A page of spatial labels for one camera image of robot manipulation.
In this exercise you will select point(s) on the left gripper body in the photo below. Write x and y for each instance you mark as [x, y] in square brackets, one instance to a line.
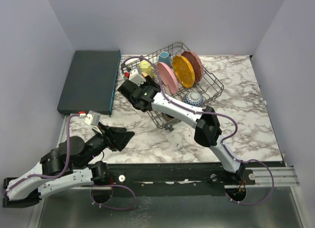
[108, 137]

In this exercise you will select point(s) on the brown beige bowl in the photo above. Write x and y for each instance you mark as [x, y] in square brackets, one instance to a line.
[167, 117]

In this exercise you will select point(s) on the yellow-green faceted mug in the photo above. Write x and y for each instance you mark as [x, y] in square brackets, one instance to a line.
[146, 69]

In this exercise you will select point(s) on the red patterned bowl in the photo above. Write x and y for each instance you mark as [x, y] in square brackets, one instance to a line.
[194, 98]

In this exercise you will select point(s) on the grey wire dish rack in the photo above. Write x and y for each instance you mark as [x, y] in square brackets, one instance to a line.
[209, 86]

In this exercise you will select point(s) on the blue floral mug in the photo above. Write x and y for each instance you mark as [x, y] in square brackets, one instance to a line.
[164, 57]

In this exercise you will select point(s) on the pink polka dot plate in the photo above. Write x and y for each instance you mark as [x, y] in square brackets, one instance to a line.
[196, 64]

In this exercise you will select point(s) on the plain orange plate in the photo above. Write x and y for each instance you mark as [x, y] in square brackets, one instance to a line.
[150, 80]

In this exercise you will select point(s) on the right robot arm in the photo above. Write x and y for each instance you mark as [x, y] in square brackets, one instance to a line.
[205, 121]

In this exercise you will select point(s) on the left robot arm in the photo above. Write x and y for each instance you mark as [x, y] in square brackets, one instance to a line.
[66, 167]

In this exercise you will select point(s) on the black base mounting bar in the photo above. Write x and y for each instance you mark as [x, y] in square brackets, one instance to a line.
[171, 179]

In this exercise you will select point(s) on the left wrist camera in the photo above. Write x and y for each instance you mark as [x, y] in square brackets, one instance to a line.
[91, 119]

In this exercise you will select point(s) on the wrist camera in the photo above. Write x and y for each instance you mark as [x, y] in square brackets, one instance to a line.
[91, 119]
[135, 77]

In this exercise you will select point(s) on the dark grey network switch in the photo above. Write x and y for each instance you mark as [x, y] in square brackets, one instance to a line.
[91, 82]

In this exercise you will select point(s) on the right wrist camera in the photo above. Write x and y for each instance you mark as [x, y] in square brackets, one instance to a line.
[135, 77]

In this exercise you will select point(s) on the aluminium rail frame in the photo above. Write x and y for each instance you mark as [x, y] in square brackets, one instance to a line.
[283, 177]

